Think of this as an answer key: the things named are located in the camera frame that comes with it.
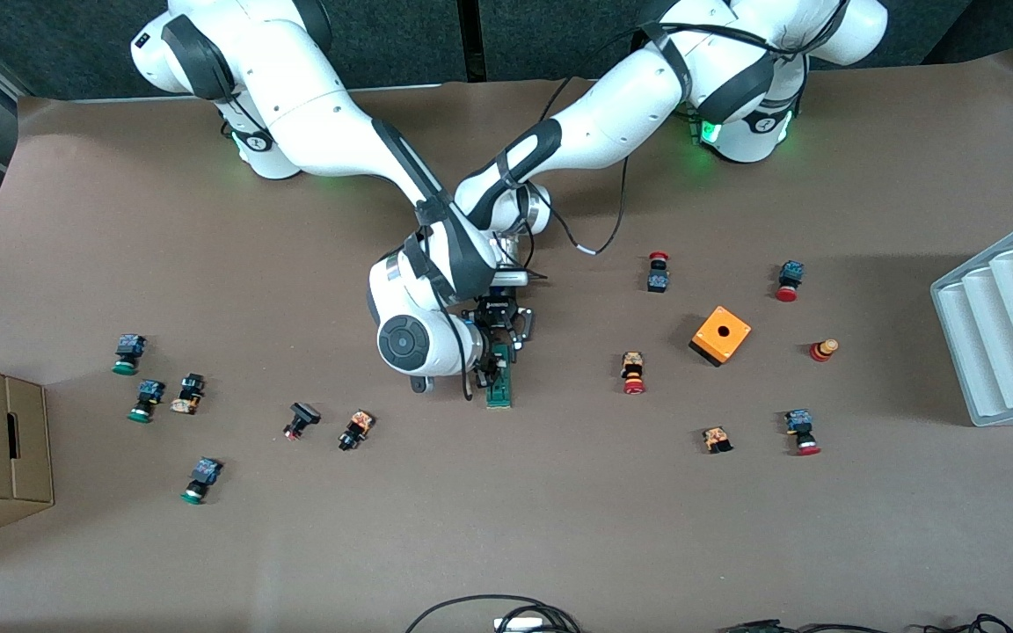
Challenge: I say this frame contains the green push button blue block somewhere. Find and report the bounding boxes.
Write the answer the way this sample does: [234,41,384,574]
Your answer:
[179,457,224,506]
[127,380,166,424]
[113,334,148,376]

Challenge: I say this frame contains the orange button enclosure box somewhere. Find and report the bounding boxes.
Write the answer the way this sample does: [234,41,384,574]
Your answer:
[689,305,752,368]

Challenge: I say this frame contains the black looped floor cable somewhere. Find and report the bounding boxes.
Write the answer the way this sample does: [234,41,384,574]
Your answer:
[405,594,582,633]

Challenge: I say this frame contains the black cable bundle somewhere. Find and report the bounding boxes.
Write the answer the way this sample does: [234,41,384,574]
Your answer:
[718,614,1013,633]

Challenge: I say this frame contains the black vertical post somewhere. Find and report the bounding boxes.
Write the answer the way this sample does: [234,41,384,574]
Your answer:
[458,0,483,83]

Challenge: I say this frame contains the black button orange block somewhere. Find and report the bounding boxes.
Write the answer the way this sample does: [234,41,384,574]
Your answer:
[338,410,376,452]

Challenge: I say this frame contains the red button blue block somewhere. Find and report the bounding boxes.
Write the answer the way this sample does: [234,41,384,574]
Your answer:
[783,409,822,457]
[775,260,805,303]

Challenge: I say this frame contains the black square button red base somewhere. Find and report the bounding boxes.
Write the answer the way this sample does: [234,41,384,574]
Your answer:
[283,402,323,441]

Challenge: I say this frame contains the grey ridged tray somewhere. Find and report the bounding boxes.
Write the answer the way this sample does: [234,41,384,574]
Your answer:
[929,209,1013,428]

